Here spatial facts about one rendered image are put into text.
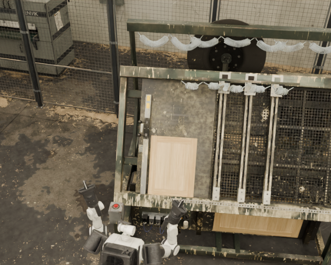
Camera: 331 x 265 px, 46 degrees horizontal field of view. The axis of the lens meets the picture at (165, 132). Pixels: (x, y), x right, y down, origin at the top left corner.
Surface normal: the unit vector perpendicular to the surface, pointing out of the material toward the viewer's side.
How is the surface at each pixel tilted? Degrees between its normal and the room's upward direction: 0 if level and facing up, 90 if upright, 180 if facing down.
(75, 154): 0
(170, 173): 57
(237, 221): 90
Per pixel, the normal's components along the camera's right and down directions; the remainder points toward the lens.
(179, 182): -0.07, 0.06
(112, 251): 0.11, -0.96
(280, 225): -0.09, 0.59
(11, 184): 0.01, -0.80
